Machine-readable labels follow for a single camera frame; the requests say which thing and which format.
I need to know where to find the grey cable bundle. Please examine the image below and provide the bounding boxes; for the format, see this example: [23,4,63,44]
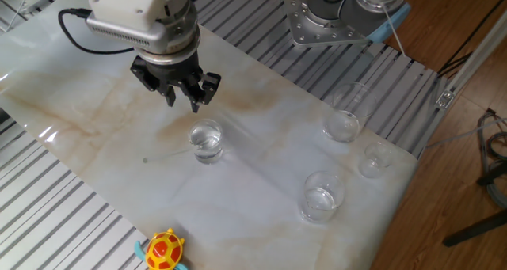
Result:
[476,108,507,210]

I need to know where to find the aluminium frame bar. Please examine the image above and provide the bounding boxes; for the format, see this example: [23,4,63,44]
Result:
[421,8,507,160]

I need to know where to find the yellow orange toy turtle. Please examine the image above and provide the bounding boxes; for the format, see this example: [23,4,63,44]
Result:
[133,227,189,270]

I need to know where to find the white floor cable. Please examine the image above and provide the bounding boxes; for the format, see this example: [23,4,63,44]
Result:
[425,117,507,149]

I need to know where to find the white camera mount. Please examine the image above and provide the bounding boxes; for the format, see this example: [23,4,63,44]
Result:
[87,0,191,30]

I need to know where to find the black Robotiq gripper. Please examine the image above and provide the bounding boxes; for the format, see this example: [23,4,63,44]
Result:
[130,50,222,113]

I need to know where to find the small water-filled glass beaker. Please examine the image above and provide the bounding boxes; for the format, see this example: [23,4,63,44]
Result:
[188,118,224,165]

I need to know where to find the black stand leg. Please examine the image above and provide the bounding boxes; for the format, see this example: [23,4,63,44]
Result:
[476,158,507,187]
[441,209,507,248]

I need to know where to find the black floor cables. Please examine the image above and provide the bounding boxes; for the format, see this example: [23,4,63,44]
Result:
[437,0,507,78]

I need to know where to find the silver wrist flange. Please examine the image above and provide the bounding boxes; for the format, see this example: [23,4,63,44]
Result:
[136,0,202,67]

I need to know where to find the tiny empty glass beaker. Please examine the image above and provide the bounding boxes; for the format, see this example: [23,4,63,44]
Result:
[358,141,394,180]

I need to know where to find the medium glass beaker with water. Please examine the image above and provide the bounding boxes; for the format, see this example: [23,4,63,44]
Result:
[299,170,346,224]

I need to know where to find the large glass beaker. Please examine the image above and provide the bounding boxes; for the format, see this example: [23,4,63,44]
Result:
[322,82,378,143]

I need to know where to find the marble pattern table mat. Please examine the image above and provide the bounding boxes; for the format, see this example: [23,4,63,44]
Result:
[0,0,420,270]

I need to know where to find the black camera cable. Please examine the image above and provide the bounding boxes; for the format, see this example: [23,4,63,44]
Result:
[57,7,135,55]

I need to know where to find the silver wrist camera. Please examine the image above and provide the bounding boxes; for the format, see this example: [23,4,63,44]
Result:
[85,15,168,55]

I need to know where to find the white cable tie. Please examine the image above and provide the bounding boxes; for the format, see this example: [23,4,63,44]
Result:
[381,4,407,58]

